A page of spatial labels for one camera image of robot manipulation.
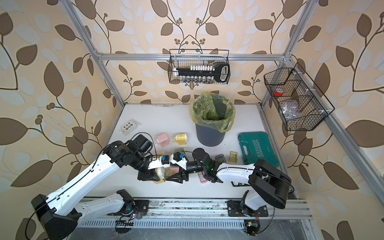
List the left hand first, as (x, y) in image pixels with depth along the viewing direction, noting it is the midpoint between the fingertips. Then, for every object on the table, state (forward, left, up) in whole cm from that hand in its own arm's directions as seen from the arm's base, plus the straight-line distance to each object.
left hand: (157, 170), depth 70 cm
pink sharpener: (+23, +2, -9) cm, 24 cm away
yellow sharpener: (+24, -9, -10) cm, 28 cm away
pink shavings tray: (-5, -22, +5) cm, 23 cm away
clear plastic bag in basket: (+25, -64, +18) cm, 71 cm away
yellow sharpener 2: (-2, -3, +4) cm, 5 cm away
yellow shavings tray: (+15, -42, -17) cm, 47 cm away
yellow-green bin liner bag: (+34, -29, +7) cm, 45 cm away
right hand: (+1, -5, -2) cm, 6 cm away
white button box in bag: (+36, +29, -14) cm, 48 cm away
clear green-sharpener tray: (+14, -33, -16) cm, 39 cm away
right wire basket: (+26, -70, +19) cm, 77 cm away
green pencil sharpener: (+17, -8, -12) cm, 22 cm away
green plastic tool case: (+20, -55, -11) cm, 59 cm away
